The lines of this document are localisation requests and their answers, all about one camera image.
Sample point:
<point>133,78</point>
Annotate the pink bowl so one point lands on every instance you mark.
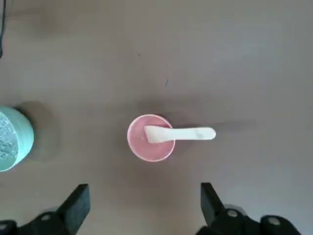
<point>151,151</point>

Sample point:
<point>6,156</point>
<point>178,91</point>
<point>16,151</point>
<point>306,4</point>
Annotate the large green bowl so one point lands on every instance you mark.
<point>25,139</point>

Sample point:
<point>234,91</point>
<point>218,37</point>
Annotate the clear glass beads pile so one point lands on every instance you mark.
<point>8,142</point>

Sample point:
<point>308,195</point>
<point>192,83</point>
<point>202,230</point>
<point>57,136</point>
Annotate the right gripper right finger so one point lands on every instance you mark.
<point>232,224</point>

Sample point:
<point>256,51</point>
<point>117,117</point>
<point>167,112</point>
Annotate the cream spoon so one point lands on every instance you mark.
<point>185,134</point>

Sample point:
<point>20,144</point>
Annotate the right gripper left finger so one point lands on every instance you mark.
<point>49,222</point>

